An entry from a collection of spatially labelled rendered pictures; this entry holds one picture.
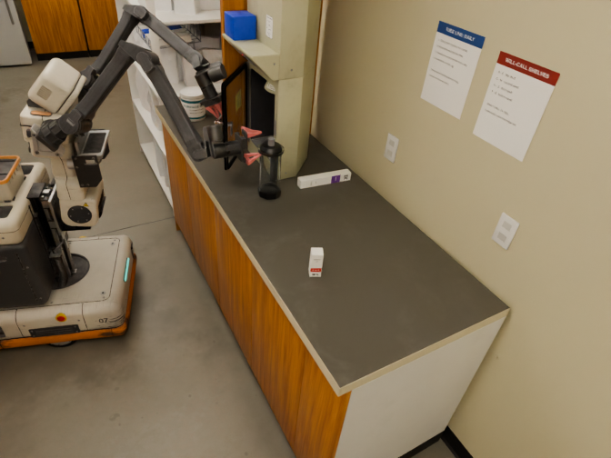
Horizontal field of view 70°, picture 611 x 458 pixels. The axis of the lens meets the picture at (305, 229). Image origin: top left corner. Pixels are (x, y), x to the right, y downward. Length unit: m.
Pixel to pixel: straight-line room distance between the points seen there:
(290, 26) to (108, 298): 1.59
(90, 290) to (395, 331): 1.67
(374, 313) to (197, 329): 1.37
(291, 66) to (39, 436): 1.95
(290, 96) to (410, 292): 0.92
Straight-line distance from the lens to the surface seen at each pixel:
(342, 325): 1.43
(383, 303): 1.52
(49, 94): 2.07
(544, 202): 1.52
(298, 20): 1.81
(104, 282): 2.59
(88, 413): 2.46
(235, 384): 2.40
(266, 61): 1.79
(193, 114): 2.58
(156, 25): 2.19
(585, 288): 1.53
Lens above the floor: 2.03
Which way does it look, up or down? 38 degrees down
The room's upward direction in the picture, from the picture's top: 6 degrees clockwise
